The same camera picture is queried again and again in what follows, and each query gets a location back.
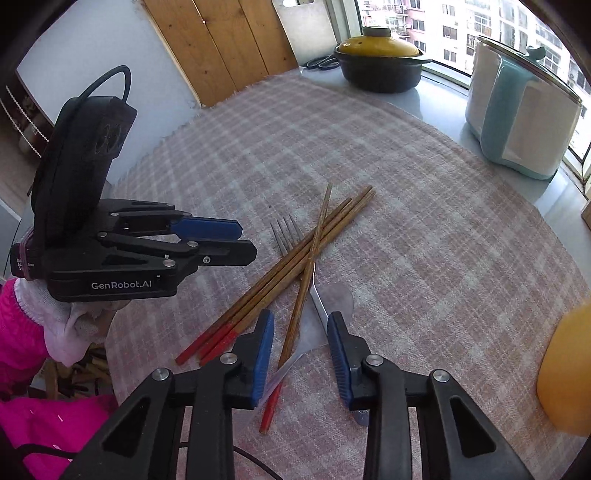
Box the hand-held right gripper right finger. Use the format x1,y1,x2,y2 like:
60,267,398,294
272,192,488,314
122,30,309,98
327,311,536,480

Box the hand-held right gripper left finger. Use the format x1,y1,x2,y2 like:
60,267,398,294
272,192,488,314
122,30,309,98
60,309,275,480

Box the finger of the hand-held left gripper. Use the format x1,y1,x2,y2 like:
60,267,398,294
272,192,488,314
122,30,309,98
98,198,243,241
60,233,258,278

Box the metal fork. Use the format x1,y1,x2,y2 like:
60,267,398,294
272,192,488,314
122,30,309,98
269,216,371,426

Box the clear plastic spoon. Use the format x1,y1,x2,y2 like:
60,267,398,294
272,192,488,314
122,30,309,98
267,281,355,391

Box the bundle of wooden chopsticks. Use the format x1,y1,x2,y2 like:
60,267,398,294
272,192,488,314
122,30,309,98
198,185,374,362

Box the yellow plastic container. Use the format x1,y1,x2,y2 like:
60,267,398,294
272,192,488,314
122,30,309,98
537,298,591,437

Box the person's left forearm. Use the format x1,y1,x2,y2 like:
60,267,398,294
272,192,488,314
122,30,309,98
0,277,54,400

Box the person's left hand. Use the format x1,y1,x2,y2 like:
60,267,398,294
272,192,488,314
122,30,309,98
44,295,116,367

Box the pink plaid tablecloth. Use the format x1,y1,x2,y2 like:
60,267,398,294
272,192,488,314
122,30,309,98
99,74,591,480

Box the orange wooden plank panel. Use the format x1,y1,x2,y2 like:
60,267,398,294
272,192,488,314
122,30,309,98
141,0,298,108

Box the black scissors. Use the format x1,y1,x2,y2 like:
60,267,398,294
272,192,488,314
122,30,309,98
305,53,340,71

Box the grey cutting board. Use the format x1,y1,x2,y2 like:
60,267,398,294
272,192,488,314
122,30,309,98
271,0,340,68

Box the person's pink clothing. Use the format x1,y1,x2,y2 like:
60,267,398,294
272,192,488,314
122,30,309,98
0,394,118,480

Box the black clay pot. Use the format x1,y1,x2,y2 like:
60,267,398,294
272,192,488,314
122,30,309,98
333,46,432,94

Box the yellow pot lid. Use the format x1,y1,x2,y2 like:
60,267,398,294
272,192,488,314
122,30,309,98
336,26,423,58

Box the white teal electric pot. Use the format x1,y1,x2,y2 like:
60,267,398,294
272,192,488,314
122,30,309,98
465,34,583,181

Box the apartment buildings outside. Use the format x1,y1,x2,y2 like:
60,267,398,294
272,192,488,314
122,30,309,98
358,0,591,93

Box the glass lid teal knob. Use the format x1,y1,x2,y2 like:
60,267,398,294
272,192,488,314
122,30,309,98
478,34,583,107

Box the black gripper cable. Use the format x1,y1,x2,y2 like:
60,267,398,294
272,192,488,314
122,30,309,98
76,66,131,104

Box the white window frame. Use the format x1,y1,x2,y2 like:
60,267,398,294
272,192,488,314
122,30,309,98
339,0,591,185

